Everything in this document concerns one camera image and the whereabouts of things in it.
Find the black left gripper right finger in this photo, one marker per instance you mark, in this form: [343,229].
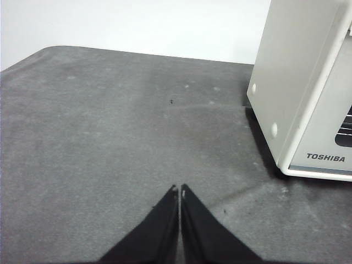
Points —
[203,236]

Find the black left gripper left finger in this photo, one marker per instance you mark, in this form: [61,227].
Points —
[154,236]

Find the cream Toshiba toaster oven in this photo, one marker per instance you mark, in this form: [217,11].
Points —
[291,82]

